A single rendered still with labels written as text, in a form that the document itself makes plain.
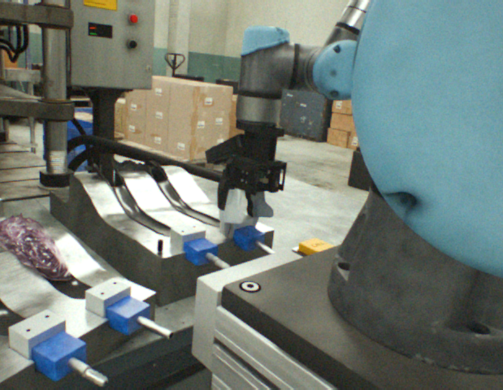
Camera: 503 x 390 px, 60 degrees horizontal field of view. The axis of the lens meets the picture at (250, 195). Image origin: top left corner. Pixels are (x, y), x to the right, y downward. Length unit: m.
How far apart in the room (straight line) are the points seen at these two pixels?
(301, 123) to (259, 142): 7.23
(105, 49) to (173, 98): 3.35
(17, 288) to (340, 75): 0.53
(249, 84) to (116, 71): 0.91
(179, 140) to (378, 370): 4.60
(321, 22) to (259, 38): 7.80
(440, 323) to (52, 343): 0.43
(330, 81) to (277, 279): 0.31
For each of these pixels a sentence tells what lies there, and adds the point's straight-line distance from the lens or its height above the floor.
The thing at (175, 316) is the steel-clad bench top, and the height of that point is 0.80.
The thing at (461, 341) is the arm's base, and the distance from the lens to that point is 0.29.
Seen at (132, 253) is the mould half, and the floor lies 0.86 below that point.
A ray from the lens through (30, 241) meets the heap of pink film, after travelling 0.74.
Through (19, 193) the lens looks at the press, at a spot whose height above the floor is 0.79.
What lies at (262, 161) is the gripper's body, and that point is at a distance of 0.73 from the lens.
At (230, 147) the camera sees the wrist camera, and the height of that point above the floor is 1.05.
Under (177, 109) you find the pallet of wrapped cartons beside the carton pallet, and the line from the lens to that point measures 4.82.
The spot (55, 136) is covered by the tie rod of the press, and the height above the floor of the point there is 0.94.
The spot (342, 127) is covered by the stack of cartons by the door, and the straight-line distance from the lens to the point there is 7.64.
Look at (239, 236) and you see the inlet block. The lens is 0.79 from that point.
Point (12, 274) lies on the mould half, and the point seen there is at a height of 0.88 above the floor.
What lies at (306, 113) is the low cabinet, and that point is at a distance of 7.88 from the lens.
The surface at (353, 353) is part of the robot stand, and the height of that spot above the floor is 1.04.
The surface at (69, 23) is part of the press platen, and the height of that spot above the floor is 1.25.
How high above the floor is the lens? 1.20
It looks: 17 degrees down
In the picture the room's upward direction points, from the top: 6 degrees clockwise
